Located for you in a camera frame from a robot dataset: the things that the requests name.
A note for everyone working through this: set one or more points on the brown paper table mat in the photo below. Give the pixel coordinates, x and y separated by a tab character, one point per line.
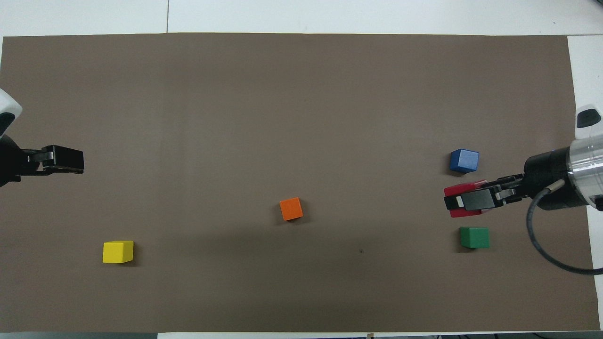
301	117

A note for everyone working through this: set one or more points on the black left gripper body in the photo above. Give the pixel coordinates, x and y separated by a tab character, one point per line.
9	162

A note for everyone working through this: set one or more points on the red wooden block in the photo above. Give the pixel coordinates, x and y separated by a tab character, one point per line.
464	214

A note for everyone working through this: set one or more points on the blue wooden block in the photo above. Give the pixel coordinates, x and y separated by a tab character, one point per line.
464	160

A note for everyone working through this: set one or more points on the green wooden block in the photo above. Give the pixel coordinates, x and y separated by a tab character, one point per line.
475	238

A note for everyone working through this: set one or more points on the yellow wooden block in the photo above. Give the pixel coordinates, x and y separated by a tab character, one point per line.
118	252

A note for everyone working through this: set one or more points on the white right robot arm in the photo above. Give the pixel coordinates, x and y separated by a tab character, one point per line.
584	160

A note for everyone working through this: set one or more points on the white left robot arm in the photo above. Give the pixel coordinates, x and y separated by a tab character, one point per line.
7	106

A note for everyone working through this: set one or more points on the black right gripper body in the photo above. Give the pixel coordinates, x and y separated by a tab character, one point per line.
549	174

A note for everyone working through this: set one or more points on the orange wooden block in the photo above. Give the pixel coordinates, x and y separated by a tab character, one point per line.
291	209

